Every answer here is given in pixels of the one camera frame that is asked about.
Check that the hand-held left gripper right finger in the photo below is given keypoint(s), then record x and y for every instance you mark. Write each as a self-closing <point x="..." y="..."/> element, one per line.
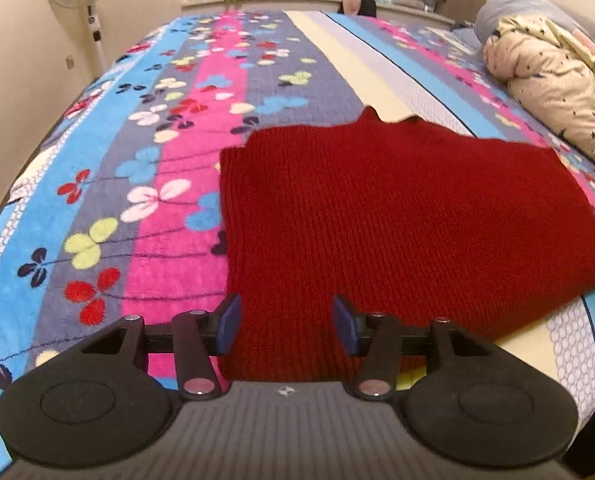
<point x="342" y="326"/>

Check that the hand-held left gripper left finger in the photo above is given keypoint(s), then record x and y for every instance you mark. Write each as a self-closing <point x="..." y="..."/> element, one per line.
<point x="229" y="321"/>

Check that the red knit sweater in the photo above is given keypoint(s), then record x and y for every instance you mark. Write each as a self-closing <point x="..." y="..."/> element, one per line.
<point x="377" y="210"/>

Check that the floral striped blanket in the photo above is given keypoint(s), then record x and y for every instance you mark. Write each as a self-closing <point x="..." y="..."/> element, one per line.
<point x="127" y="160"/>

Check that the beige star print duvet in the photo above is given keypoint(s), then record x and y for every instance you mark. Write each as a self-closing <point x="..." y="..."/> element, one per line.
<point x="552" y="85"/>

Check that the dark bag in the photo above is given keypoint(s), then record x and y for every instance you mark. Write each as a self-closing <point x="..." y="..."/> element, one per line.
<point x="367" y="6"/>

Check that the pink pouch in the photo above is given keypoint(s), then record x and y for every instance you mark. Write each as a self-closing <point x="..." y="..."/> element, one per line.
<point x="350" y="5"/>

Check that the grey blue pillow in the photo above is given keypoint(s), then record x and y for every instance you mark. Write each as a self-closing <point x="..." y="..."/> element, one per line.
<point x="502" y="7"/>

